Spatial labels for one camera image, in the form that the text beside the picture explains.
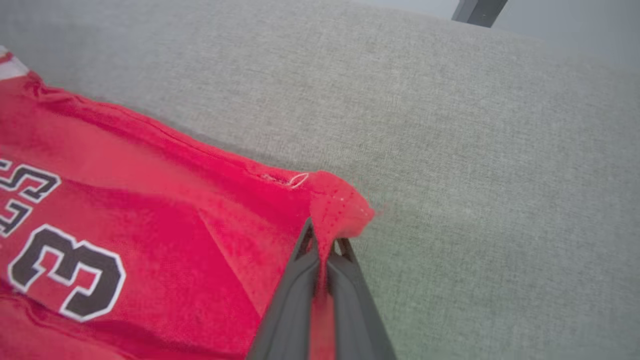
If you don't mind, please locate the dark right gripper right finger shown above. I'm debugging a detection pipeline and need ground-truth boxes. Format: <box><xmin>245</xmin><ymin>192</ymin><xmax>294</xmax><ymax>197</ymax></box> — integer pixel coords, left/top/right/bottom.
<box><xmin>327</xmin><ymin>238</ymin><xmax>399</xmax><ymax>360</ymax></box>

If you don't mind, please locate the grey metal post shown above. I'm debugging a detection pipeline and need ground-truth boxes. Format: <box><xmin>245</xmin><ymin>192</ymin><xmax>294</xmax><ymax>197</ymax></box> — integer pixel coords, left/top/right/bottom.
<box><xmin>451</xmin><ymin>0</ymin><xmax>509</xmax><ymax>29</ymax></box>

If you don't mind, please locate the red and white jersey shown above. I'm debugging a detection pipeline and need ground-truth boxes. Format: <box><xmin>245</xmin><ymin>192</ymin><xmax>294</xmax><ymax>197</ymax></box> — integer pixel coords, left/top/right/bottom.
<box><xmin>0</xmin><ymin>45</ymin><xmax>376</xmax><ymax>360</ymax></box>

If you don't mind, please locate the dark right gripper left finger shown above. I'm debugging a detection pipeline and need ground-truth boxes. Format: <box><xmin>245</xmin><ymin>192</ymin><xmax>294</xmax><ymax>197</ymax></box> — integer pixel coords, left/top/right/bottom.
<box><xmin>247</xmin><ymin>218</ymin><xmax>321</xmax><ymax>360</ymax></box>

